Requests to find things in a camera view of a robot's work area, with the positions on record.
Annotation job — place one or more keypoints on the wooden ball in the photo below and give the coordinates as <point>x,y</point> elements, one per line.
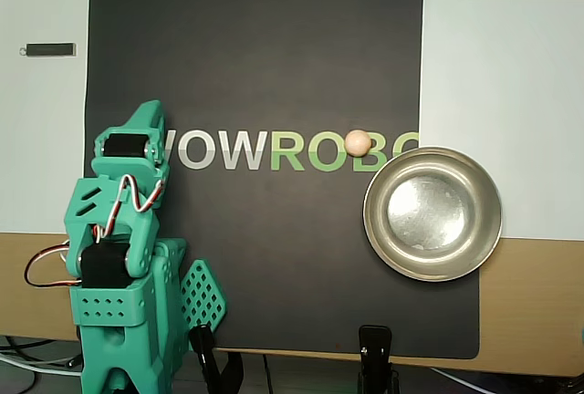
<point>357,143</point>

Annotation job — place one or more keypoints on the metal bowl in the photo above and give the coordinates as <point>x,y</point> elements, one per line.
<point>433,211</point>

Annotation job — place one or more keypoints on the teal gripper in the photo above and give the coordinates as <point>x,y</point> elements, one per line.
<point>124,146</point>

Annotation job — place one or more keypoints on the black WOWROBO printed mat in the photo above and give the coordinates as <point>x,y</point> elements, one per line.
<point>274,47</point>

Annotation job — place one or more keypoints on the white paper sheet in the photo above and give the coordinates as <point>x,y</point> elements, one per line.
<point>502,47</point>

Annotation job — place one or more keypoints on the black table clamp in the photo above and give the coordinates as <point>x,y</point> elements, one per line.
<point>203,348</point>

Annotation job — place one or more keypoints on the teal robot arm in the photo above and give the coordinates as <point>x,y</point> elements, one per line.
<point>109,307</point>

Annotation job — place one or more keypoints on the black USB stick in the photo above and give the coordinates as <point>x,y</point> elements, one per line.
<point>48,49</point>

